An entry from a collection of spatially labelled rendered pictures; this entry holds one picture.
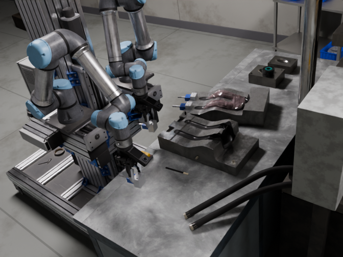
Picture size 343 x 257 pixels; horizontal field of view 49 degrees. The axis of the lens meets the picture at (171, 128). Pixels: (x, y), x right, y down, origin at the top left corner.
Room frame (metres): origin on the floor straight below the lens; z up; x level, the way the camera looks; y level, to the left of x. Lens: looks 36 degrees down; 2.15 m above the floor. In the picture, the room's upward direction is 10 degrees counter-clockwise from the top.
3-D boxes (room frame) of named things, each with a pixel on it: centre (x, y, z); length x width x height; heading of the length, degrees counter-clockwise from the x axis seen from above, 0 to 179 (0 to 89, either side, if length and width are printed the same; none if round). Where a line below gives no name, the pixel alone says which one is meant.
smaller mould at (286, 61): (2.36, -0.87, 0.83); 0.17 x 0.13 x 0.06; 48
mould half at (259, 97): (1.95, -0.36, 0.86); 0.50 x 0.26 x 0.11; 65
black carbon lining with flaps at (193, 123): (1.64, -0.18, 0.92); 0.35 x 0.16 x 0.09; 48
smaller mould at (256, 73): (2.23, -0.71, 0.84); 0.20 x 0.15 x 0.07; 48
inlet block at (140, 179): (1.35, 0.24, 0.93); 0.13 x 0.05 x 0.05; 56
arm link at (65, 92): (1.83, 0.56, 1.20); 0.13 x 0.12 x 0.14; 137
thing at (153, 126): (1.77, 0.15, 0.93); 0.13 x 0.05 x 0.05; 61
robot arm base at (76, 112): (1.83, 0.55, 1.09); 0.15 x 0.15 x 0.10
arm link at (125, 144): (1.33, 0.22, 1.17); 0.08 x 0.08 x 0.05
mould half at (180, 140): (1.63, -0.19, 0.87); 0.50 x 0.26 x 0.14; 48
